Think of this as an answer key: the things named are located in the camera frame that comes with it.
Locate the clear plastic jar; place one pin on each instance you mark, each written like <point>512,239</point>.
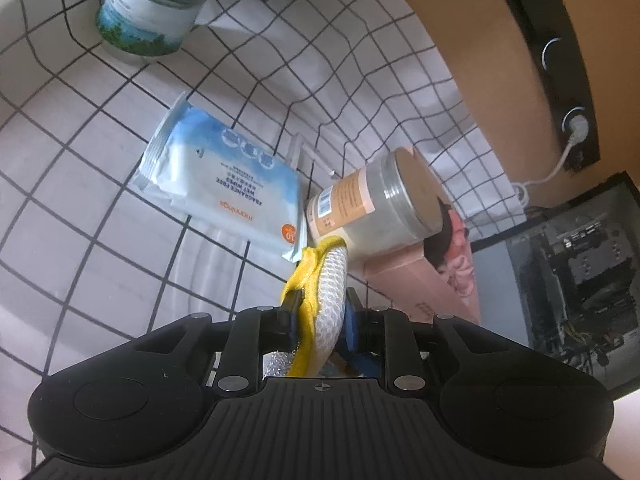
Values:
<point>370,205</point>

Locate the green lid jar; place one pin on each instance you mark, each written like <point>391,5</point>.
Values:
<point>150,10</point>

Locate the pink cardboard box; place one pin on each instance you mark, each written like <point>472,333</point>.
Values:
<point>415,290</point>

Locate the open computer case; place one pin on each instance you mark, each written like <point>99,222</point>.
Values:
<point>570,285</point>

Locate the checked white tablecloth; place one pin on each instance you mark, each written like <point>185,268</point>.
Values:
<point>90,240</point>

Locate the blue wet wipes packet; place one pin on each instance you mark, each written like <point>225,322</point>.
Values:
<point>225,180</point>

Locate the black power strip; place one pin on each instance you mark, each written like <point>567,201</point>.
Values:
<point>555,55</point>

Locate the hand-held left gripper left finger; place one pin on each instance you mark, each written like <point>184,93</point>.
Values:
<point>291,321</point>

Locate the yellow mesh sponge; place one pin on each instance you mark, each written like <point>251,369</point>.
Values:
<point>325,290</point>

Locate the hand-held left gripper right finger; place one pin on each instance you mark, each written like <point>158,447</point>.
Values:
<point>351,321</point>

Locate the black plush toy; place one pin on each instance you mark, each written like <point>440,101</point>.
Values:
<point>442,240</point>

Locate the pink soft toy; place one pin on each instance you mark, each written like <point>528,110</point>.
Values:
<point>462,275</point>

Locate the white plastic stick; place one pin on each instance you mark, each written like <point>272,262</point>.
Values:
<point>310,152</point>

